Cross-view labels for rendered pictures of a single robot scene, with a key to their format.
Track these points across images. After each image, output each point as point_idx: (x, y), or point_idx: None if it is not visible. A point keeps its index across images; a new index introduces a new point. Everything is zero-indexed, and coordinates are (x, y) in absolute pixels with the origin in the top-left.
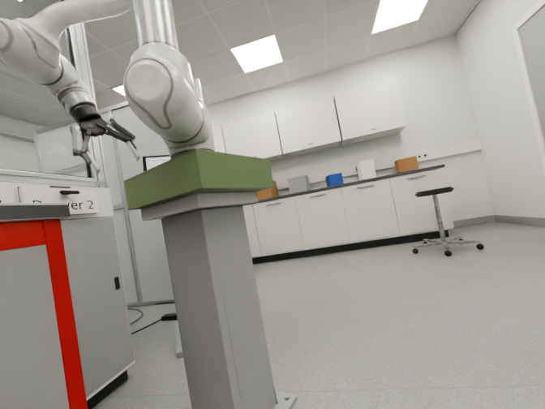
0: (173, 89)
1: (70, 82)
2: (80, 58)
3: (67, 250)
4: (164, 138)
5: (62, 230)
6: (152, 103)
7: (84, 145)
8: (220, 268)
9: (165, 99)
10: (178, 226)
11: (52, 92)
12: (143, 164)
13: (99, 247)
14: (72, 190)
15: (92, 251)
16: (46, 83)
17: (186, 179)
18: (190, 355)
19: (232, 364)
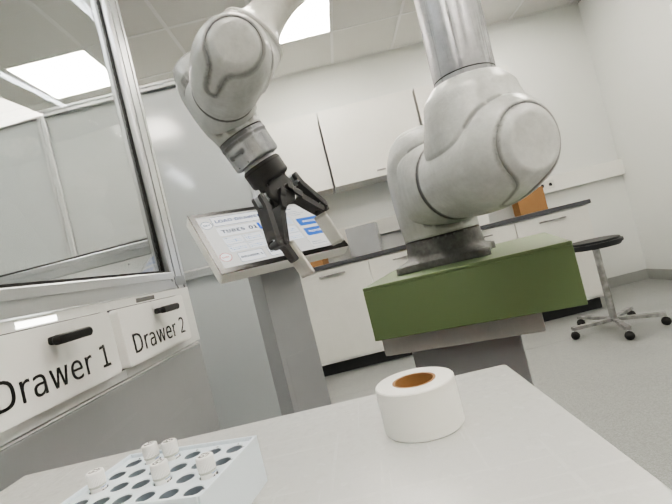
0: (560, 150)
1: (253, 113)
2: (119, 40)
3: (173, 421)
4: (434, 212)
5: (162, 384)
6: (538, 174)
7: (285, 229)
8: None
9: (552, 166)
10: (459, 361)
11: (221, 131)
12: (198, 231)
13: (198, 405)
14: (162, 302)
15: (193, 413)
16: (231, 120)
17: (548, 290)
18: None
19: None
